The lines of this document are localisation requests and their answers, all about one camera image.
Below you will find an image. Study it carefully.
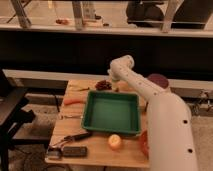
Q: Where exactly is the dark red grape bunch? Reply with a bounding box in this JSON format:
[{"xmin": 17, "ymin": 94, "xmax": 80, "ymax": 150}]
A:
[{"xmin": 95, "ymin": 80, "xmax": 112, "ymax": 91}]

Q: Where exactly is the green plastic tray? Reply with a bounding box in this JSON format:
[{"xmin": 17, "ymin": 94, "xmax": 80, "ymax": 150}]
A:
[{"xmin": 81, "ymin": 91, "xmax": 141, "ymax": 135}]

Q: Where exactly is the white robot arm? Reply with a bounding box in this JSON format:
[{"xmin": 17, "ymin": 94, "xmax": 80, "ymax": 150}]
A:
[{"xmin": 108, "ymin": 55, "xmax": 199, "ymax": 171}]

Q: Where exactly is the green chili pepper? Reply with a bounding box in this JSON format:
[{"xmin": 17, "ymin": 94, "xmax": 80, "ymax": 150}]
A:
[{"xmin": 69, "ymin": 86, "xmax": 90, "ymax": 91}]

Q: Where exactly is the orange carrot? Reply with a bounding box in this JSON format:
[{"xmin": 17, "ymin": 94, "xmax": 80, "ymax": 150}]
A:
[{"xmin": 63, "ymin": 99, "xmax": 85, "ymax": 106}]

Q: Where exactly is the metal spoon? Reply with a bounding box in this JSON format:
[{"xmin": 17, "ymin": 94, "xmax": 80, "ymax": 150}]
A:
[{"xmin": 59, "ymin": 115, "xmax": 83, "ymax": 120}]

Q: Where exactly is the purple bowl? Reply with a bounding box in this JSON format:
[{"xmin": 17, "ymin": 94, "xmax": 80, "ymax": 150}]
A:
[{"xmin": 147, "ymin": 74, "xmax": 169, "ymax": 88}]

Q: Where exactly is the yellow apple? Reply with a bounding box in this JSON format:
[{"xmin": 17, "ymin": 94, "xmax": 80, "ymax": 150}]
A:
[{"xmin": 108, "ymin": 134, "xmax": 122, "ymax": 150}]

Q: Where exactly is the red-orange bowl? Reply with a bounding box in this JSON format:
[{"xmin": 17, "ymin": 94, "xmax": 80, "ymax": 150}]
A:
[{"xmin": 139, "ymin": 131, "xmax": 149, "ymax": 157}]

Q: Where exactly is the small metal grater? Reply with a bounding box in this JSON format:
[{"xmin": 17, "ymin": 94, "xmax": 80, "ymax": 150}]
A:
[{"xmin": 46, "ymin": 148, "xmax": 62, "ymax": 160}]

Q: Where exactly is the black chair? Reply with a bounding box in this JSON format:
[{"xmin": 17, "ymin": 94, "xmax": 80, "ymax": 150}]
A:
[{"xmin": 0, "ymin": 69, "xmax": 35, "ymax": 171}]

